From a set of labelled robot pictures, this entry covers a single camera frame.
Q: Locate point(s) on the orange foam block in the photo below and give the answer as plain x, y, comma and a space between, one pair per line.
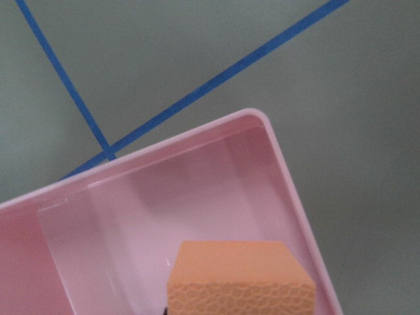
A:
239, 277

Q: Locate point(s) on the pink plastic bin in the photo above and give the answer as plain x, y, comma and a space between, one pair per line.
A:
104, 241

